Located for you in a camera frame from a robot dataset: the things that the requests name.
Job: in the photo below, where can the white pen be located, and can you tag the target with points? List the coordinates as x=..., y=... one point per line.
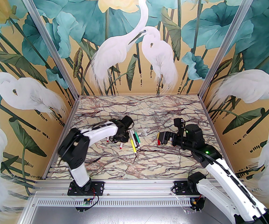
x=131, y=134

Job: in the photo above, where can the green pen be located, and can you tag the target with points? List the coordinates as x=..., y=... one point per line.
x=138, y=135

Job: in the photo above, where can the black pen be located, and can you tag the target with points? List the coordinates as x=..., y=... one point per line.
x=137, y=143

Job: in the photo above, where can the yellow highlighter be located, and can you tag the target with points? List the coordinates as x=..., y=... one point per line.
x=133, y=146

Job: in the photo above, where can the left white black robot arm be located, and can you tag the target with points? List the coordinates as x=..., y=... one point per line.
x=97, y=132

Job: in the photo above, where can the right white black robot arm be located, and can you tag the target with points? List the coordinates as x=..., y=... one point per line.
x=230, y=183

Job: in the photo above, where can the black mounting plate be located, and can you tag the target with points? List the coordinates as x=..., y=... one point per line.
x=179, y=186
x=98, y=187

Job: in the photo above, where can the perforated metal strip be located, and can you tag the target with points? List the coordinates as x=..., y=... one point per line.
x=136, y=203

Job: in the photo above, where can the grey metal base panel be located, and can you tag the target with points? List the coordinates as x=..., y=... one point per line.
x=136, y=216

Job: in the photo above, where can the green circuit board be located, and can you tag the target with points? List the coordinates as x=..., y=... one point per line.
x=86, y=202

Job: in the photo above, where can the aluminium table side rail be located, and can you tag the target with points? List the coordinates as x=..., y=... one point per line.
x=215, y=127
x=65, y=126

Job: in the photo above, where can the aluminium front rail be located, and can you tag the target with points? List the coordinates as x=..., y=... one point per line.
x=136, y=188

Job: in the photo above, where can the aluminium frame post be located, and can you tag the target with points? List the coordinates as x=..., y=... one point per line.
x=49, y=41
x=226, y=43

